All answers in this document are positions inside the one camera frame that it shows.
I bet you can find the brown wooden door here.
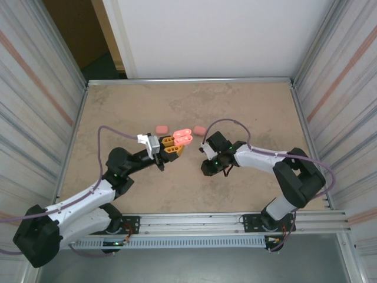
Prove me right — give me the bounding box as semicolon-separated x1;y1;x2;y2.
42;0;118;73

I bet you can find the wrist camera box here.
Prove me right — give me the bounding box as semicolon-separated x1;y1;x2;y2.
200;131;233;162
137;133;161;160

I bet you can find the striped enclosure side panel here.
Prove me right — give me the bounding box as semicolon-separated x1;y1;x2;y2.
0;0;88;283
293;0;377;283

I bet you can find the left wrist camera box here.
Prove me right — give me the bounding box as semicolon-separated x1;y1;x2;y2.
137;133;161;160

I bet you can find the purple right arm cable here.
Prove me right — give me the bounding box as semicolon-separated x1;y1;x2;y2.
201;118;336;253

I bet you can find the white slotted cable duct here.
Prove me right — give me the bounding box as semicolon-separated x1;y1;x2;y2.
69;235;267;250

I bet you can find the aluminium table frame rail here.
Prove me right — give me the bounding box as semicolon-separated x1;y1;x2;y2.
290;82;336;210
54;84;89;201
87;77;295;88

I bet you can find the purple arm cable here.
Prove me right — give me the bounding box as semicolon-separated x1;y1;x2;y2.
0;126;140;258
201;118;336;253

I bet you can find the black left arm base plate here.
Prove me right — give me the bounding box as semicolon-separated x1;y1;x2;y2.
119;216;141;236

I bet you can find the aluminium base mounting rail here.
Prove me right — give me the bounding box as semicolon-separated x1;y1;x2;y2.
88;209;353;236

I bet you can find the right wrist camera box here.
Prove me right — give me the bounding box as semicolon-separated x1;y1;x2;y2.
200;131;233;162

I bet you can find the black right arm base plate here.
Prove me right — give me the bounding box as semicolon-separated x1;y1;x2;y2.
239;212;297;234

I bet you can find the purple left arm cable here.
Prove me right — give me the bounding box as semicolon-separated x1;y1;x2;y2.
0;126;140;258

